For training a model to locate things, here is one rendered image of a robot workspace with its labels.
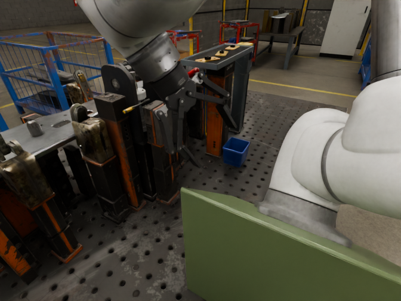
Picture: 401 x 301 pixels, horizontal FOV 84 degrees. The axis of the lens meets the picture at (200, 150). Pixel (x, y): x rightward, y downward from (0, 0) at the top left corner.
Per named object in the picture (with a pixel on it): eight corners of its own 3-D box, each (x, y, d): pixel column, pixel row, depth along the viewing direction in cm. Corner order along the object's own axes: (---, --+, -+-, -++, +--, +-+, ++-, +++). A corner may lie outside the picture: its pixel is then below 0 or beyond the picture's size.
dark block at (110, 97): (132, 196, 87) (107, 91, 63) (147, 203, 84) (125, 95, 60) (123, 205, 83) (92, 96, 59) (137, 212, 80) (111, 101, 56)
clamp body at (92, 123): (116, 200, 85) (88, 110, 64) (138, 211, 81) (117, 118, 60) (96, 217, 79) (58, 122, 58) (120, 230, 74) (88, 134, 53)
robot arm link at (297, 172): (302, 202, 63) (325, 129, 65) (367, 223, 45) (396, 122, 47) (254, 183, 58) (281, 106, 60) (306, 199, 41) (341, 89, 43)
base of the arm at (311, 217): (315, 229, 63) (321, 209, 63) (354, 249, 41) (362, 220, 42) (253, 204, 67) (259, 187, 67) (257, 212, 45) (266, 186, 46)
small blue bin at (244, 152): (229, 151, 112) (231, 136, 107) (248, 157, 108) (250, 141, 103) (220, 163, 104) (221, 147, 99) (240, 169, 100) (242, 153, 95)
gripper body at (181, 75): (155, 83, 40) (184, 122, 45) (187, 55, 42) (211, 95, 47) (141, 85, 46) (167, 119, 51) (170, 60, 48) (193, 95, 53)
